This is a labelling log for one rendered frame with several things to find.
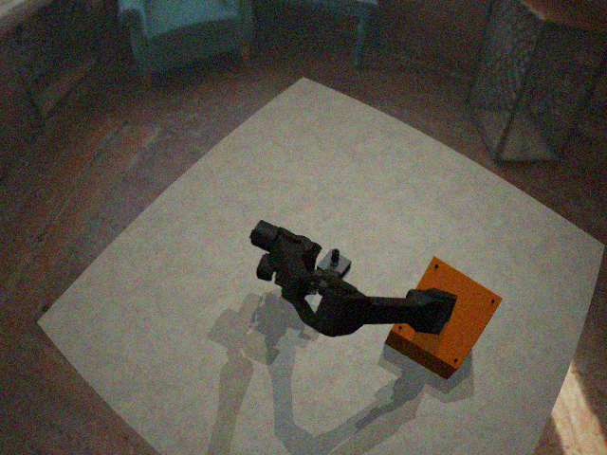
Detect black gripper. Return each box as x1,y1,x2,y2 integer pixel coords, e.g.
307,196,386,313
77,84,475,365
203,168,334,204
256,253,340,296

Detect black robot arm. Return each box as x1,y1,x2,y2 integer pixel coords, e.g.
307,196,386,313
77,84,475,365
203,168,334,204
249,220,457,337

